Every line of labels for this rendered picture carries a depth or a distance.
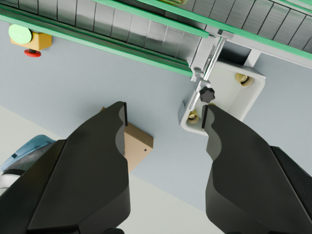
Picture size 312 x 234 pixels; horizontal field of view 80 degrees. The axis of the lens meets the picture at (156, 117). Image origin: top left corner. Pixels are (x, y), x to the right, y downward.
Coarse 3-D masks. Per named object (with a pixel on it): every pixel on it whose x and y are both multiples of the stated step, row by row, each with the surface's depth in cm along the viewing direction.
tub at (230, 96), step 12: (204, 72) 49; (216, 72) 56; (228, 72) 56; (240, 72) 49; (252, 72) 49; (216, 84) 58; (228, 84) 58; (252, 84) 54; (264, 84) 51; (192, 96) 53; (216, 96) 60; (228, 96) 60; (240, 96) 58; (252, 96) 53; (228, 108) 62; (240, 108) 57; (240, 120) 56; (204, 132) 59
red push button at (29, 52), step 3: (24, 51) 51; (27, 51) 51; (30, 51) 51; (33, 51) 51; (36, 51) 53; (27, 54) 50; (30, 54) 50; (33, 54) 51; (36, 54) 51; (39, 54) 52
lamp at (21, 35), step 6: (12, 30) 43; (18, 30) 43; (24, 30) 44; (30, 30) 46; (12, 36) 44; (18, 36) 44; (24, 36) 44; (30, 36) 46; (18, 42) 45; (24, 42) 45
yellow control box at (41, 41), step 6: (12, 24) 45; (36, 36) 47; (42, 36) 48; (48, 36) 51; (12, 42) 47; (30, 42) 47; (36, 42) 47; (42, 42) 49; (48, 42) 52; (30, 48) 48; (36, 48) 48; (42, 48) 50
